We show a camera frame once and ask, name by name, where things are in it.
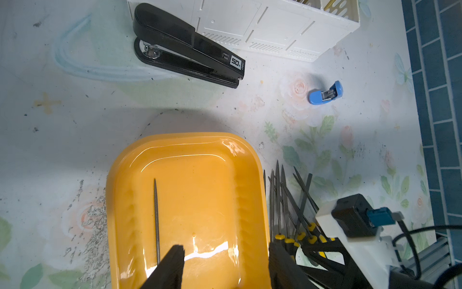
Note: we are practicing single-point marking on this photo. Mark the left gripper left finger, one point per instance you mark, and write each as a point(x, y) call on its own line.
point(168, 274)

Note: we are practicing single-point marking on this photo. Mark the needle file on mat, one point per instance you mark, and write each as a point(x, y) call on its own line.
point(304, 185)
point(296, 213)
point(313, 231)

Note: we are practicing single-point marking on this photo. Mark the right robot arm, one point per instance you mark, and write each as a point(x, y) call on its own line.
point(429, 270)

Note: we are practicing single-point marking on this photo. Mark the white desktop file organizer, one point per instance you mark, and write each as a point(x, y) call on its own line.
point(299, 30)

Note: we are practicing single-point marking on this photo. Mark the black stapler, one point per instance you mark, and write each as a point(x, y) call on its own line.
point(167, 42)

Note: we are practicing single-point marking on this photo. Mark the yellow plastic storage tray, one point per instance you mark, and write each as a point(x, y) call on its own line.
point(211, 200)

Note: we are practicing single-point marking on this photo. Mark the needle file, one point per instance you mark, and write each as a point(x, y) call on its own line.
point(304, 185)
point(157, 229)
point(296, 213)
point(271, 205)
point(313, 231)
point(288, 239)
point(280, 237)

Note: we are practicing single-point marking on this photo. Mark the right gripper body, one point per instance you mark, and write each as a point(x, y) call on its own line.
point(349, 263)

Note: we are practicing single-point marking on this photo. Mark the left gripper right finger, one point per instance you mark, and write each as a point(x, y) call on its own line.
point(283, 271)

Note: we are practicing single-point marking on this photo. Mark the small blue stapler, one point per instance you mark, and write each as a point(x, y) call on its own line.
point(318, 97)

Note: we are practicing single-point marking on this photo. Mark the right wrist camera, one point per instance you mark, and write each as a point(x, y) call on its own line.
point(358, 219)

